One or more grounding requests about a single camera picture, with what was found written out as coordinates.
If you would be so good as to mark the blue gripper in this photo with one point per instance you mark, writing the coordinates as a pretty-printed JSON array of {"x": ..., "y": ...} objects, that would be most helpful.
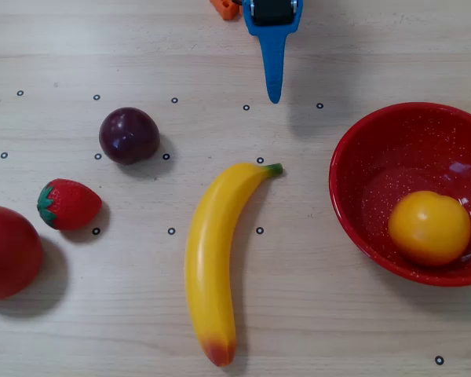
[{"x": 270, "y": 16}]

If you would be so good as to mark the orange toy peach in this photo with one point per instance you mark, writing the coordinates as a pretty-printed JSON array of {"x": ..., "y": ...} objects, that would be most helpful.
[{"x": 429, "y": 229}]

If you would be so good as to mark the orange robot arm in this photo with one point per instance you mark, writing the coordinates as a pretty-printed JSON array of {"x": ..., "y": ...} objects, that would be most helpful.
[{"x": 225, "y": 8}]

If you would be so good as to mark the red speckled enamel bowl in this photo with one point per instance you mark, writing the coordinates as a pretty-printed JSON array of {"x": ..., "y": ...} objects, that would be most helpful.
[{"x": 377, "y": 157}]

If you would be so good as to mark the dark purple toy plum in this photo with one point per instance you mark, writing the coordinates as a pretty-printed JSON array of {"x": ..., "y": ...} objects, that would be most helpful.
[{"x": 128, "y": 135}]

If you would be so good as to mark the yellow toy banana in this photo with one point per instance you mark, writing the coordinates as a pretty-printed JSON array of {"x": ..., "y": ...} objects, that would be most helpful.
[{"x": 210, "y": 255}]

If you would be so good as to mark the red toy strawberry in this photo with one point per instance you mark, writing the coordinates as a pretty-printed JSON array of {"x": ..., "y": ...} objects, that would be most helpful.
[{"x": 72, "y": 204}]

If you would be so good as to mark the red toy apple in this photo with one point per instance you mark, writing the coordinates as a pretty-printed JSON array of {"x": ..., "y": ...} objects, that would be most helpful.
[{"x": 8, "y": 251}]

